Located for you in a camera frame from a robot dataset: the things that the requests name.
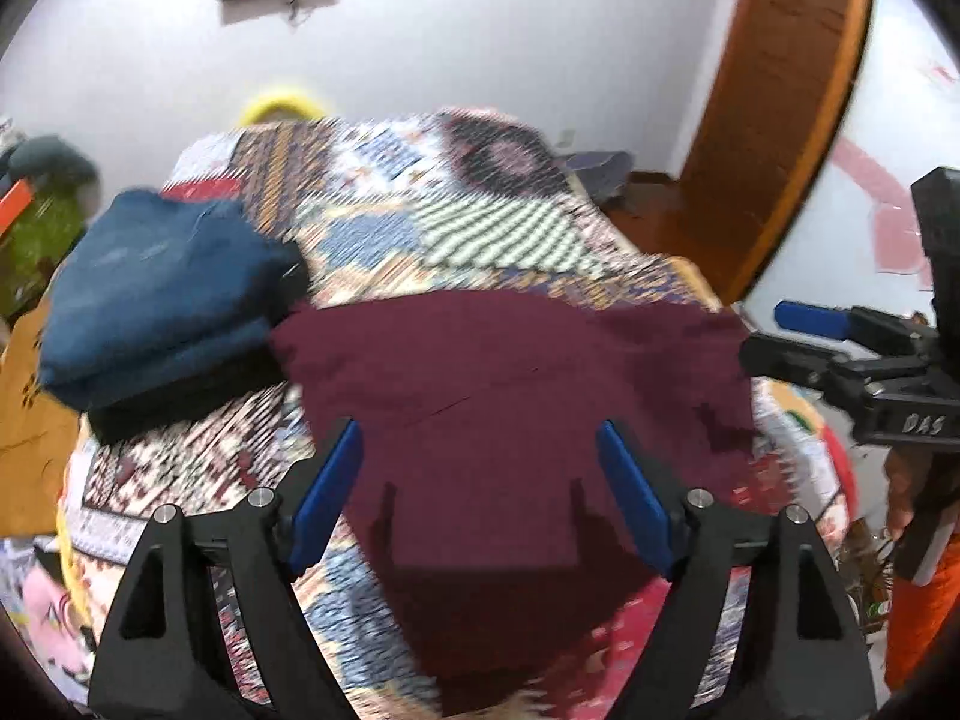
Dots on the dark teal cushion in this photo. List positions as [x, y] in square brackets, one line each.
[49, 158]

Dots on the folded blue sweater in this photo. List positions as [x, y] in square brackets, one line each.
[135, 217]

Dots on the green fuzzy cloth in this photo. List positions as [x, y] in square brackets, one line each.
[36, 244]

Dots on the yellow round object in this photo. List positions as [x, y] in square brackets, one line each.
[281, 103]

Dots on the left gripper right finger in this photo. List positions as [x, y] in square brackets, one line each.
[800, 652]

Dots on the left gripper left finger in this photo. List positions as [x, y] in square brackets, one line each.
[163, 653]

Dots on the white wall socket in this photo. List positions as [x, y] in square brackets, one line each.
[566, 139]

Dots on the orange box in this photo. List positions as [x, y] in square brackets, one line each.
[14, 204]

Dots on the maroon button shirt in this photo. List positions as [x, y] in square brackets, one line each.
[481, 504]

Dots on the patchwork patterned quilt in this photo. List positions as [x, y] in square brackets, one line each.
[466, 199]

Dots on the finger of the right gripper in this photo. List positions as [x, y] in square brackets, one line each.
[841, 380]
[883, 334]

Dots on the brown cardboard box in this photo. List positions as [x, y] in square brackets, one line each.
[39, 435]

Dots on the dark blue backpack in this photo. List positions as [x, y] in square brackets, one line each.
[601, 173]

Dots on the brown wooden door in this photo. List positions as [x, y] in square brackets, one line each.
[783, 83]

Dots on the folded black garment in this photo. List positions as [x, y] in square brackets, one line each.
[202, 382]

